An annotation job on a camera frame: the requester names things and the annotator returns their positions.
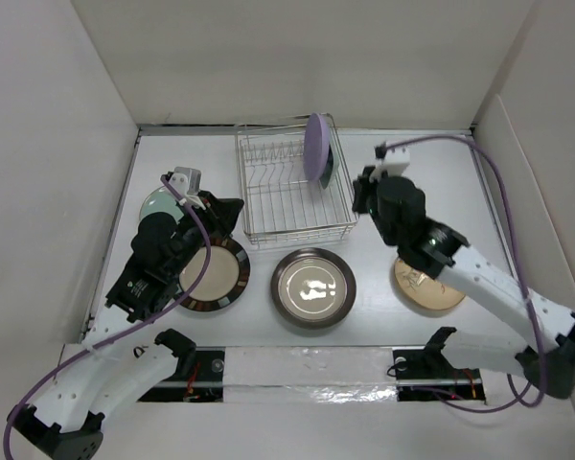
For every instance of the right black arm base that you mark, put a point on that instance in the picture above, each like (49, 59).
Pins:
(421, 377)

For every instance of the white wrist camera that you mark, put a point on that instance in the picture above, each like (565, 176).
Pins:
(392, 161)
(183, 184)

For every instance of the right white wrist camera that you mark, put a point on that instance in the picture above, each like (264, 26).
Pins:
(392, 161)

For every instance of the metal wire dish rack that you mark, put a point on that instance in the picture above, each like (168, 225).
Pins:
(280, 205)

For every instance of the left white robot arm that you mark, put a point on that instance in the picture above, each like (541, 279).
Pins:
(64, 414)

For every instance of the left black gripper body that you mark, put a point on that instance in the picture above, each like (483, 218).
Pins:
(194, 239)

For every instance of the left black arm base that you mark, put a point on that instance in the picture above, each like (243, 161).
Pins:
(196, 380)

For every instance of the brown rimmed deep plate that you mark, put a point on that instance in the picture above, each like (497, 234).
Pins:
(313, 288)

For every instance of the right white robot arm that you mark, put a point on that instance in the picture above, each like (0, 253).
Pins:
(545, 356)

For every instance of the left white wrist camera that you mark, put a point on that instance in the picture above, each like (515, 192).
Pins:
(183, 184)

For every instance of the beige bird pattern plate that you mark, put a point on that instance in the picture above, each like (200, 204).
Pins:
(424, 291)

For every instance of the striped rim beige plate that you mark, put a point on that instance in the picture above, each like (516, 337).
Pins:
(225, 279)

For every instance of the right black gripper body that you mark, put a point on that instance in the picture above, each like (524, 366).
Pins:
(381, 225)

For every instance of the round light green plate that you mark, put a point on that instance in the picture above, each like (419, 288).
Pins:
(160, 201)

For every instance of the rectangular light green plate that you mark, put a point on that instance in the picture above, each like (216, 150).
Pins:
(328, 173)

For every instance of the purple round plate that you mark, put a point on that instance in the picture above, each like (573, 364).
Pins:
(316, 145)

